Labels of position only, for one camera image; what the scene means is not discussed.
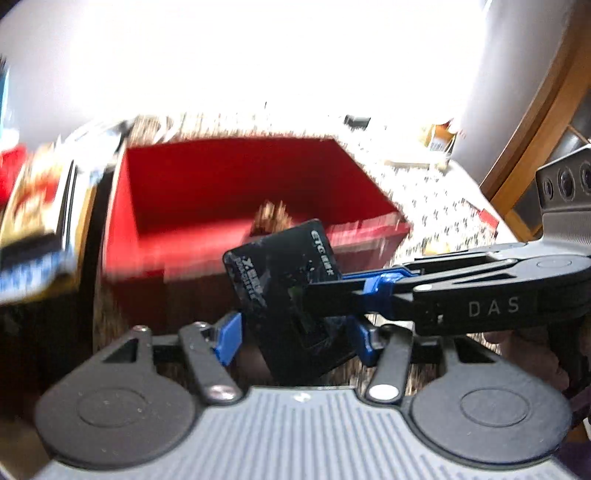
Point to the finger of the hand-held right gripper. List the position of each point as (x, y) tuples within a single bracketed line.
[(466, 265), (461, 307)]

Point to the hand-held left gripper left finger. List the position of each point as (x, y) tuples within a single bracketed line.
[(229, 339)]

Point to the yellow packet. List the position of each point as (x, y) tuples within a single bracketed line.
[(438, 137)]

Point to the small black object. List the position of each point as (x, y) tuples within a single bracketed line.
[(358, 121)]

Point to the red cardboard box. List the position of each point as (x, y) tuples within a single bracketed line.
[(221, 203)]

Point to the wooden chair frame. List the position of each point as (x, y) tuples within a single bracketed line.
[(531, 129)]

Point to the brown speckled object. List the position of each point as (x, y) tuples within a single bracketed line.
[(271, 218)]

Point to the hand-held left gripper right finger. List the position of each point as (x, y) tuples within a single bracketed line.
[(365, 342)]

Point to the floral patterned tablecloth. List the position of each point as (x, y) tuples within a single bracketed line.
[(429, 203)]

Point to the small red card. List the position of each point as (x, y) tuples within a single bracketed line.
[(488, 217)]

